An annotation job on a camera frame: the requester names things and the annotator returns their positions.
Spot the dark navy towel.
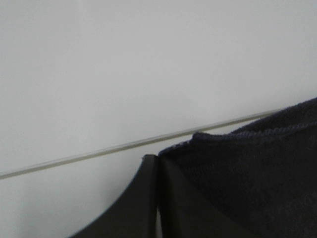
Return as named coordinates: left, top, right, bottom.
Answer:
left=160, top=99, right=317, bottom=238

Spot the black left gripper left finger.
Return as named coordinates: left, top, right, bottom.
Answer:
left=72, top=155, right=158, bottom=238

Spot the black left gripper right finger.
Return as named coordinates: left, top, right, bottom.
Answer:
left=159, top=158, right=223, bottom=238

